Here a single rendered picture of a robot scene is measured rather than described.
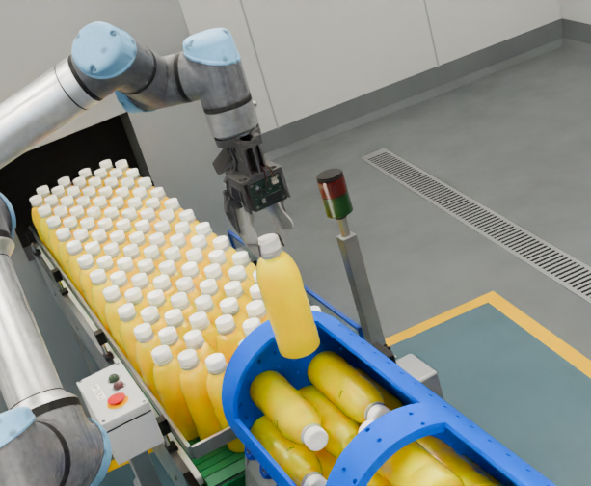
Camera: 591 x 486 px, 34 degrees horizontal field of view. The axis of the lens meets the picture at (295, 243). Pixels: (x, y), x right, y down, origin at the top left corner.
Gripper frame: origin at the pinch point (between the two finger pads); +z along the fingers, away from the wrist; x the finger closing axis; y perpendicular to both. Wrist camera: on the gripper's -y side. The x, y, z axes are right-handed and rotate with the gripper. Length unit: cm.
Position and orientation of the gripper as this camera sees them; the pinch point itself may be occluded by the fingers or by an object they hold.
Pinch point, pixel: (267, 242)
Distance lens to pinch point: 159.0
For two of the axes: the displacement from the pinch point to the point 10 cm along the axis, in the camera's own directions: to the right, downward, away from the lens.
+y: 4.2, 2.7, -8.7
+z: 2.7, 8.8, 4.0
